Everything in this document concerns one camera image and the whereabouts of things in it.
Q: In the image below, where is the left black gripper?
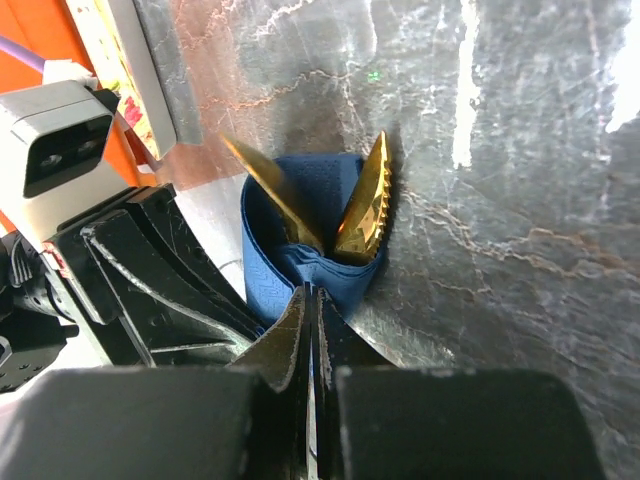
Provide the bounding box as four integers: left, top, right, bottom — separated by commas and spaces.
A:
1, 185, 265, 395

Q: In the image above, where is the gold knife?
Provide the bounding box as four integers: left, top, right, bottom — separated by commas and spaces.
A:
334, 131, 392, 265

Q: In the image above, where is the gold spoon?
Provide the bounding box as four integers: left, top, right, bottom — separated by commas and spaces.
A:
220, 133, 324, 253

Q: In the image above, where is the floral rectangular tray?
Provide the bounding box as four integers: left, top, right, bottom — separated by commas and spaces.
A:
66, 1, 203, 161

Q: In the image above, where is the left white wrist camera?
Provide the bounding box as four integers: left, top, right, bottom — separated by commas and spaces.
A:
1, 80, 128, 252

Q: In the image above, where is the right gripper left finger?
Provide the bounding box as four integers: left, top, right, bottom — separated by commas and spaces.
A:
1, 286, 311, 479

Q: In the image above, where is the orange plastic basin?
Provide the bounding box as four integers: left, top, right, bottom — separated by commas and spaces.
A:
0, 0, 156, 236

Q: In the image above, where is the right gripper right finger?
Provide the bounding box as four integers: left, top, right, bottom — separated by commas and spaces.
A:
312, 288, 605, 479

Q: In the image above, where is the dark blue paper napkin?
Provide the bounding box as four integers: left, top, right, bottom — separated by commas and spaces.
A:
240, 153, 385, 326

